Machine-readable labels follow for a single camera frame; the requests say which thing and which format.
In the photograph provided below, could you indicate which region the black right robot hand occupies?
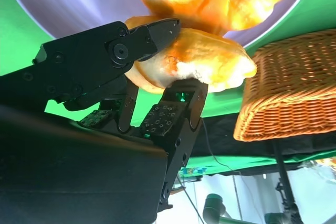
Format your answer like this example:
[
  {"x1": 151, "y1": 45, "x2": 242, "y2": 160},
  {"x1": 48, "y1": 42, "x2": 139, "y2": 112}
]
[{"x1": 0, "y1": 18, "x2": 209, "y2": 224}]

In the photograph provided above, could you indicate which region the orange white oval bread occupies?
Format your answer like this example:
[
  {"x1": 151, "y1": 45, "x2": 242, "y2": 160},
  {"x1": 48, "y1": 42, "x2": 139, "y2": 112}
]
[{"x1": 123, "y1": 16, "x2": 257, "y2": 94}]

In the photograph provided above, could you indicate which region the orange wicker basket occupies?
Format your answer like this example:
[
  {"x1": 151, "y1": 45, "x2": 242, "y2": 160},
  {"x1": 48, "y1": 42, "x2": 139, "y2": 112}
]
[{"x1": 233, "y1": 29, "x2": 336, "y2": 143}]

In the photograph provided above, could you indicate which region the colourful printed card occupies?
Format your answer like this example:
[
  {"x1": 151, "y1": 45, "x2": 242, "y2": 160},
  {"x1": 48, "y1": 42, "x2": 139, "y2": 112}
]
[{"x1": 182, "y1": 166, "x2": 207, "y2": 175}]

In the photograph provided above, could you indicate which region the green tablecloth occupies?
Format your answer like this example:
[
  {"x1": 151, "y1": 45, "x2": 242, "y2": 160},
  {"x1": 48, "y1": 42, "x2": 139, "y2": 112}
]
[{"x1": 0, "y1": 0, "x2": 336, "y2": 119}]

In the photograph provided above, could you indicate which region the black cloth drape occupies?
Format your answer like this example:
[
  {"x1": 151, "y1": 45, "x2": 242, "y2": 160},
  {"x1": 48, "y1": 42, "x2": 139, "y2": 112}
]
[{"x1": 128, "y1": 113, "x2": 336, "y2": 176}]

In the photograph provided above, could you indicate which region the black boom pole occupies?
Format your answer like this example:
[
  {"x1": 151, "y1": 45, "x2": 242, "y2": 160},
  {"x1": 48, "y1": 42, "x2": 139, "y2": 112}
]
[{"x1": 272, "y1": 141, "x2": 300, "y2": 224}]

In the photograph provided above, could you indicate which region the thin grey cable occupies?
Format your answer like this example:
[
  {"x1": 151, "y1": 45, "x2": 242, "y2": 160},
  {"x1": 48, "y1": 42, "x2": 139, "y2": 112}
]
[{"x1": 201, "y1": 118, "x2": 242, "y2": 175}]

